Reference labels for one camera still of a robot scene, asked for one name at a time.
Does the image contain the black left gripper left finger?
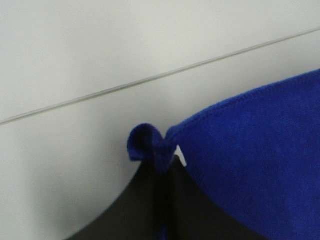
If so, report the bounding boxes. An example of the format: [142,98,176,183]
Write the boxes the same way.
[68,163,165,240]

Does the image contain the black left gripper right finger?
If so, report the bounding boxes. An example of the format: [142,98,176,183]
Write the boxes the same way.
[167,155,255,240]

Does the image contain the blue microfiber towel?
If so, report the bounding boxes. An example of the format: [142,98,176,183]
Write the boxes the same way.
[127,70,320,240]

